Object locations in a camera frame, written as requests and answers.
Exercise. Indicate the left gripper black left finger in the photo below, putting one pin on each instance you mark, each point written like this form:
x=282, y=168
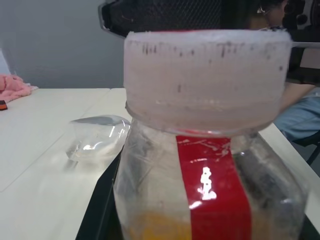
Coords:
x=100, y=207

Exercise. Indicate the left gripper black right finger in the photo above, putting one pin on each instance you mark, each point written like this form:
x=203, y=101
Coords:
x=270, y=180

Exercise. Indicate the clear plastic orange juice bottle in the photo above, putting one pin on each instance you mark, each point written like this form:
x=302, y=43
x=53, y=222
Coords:
x=200, y=87

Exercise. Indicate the clear wine glass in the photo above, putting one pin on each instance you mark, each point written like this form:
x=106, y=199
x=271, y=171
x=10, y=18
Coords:
x=95, y=140

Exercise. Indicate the seated person in jeans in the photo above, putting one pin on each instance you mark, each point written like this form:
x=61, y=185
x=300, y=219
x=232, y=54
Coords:
x=300, y=117

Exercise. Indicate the pink cloth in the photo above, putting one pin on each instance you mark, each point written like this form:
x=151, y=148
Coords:
x=12, y=87

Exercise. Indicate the black mesh office chair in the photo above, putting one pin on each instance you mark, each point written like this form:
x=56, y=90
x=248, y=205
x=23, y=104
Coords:
x=170, y=15

